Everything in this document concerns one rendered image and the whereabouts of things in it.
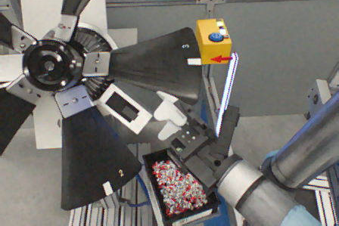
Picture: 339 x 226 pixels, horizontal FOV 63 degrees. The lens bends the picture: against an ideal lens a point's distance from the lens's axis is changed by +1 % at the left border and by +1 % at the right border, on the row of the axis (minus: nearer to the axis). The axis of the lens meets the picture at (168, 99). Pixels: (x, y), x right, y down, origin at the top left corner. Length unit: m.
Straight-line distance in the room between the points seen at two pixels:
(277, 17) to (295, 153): 1.15
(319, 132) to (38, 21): 0.84
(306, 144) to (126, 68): 0.42
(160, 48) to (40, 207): 1.40
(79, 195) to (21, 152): 1.45
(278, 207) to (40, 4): 0.86
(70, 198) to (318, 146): 0.55
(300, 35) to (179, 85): 1.16
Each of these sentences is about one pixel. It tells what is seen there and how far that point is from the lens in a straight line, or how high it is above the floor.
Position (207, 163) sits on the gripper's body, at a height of 1.19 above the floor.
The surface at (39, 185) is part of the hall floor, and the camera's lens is 1.97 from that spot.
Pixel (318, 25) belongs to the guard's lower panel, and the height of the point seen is 0.81.
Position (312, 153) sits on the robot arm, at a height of 1.25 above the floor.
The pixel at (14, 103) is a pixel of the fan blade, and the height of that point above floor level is 1.12.
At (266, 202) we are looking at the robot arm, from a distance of 0.47.
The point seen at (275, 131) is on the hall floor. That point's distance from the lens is 2.16.
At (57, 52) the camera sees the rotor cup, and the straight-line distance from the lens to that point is 0.68.
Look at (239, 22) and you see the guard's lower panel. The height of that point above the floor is 0.85.
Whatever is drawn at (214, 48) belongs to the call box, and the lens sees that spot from 0.97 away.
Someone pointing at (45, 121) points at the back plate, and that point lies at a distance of 1.00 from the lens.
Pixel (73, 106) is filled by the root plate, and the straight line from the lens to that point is 0.73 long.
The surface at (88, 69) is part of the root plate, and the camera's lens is 0.70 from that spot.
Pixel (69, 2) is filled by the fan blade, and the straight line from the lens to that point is 0.75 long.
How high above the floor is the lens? 1.62
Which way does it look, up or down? 47 degrees down
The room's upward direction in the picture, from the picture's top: straight up
